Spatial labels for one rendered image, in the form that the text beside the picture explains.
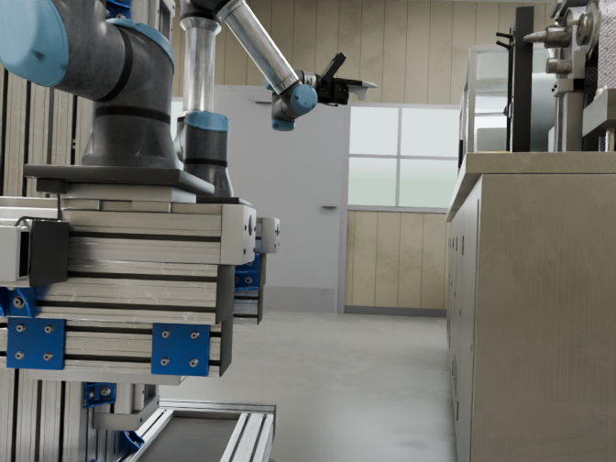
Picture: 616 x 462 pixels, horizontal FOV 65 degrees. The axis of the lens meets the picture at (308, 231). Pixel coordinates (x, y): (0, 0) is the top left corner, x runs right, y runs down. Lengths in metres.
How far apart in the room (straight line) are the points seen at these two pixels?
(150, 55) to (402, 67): 4.33
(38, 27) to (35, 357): 0.49
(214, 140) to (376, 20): 4.03
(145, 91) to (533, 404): 0.86
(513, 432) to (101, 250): 0.78
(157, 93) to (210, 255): 0.27
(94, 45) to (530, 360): 0.88
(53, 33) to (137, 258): 0.32
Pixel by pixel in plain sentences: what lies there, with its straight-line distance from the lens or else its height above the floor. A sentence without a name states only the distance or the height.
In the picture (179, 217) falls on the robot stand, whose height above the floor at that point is 0.75.
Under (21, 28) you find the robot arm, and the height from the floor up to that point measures 0.98.
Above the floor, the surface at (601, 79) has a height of 1.11.
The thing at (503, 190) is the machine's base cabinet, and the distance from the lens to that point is 0.98.
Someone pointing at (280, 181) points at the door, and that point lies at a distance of 4.71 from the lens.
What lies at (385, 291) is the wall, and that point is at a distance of 4.78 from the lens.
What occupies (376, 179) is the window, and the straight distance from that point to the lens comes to 4.75.
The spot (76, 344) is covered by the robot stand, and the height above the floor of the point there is 0.55.
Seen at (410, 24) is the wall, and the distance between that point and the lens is 5.21.
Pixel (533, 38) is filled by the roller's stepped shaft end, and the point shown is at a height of 1.33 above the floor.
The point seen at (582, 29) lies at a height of 1.24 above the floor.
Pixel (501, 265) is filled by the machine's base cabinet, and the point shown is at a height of 0.69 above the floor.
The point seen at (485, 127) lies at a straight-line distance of 2.32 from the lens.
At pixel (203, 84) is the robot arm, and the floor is 1.15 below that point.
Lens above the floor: 0.73
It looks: 1 degrees up
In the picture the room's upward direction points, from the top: 2 degrees clockwise
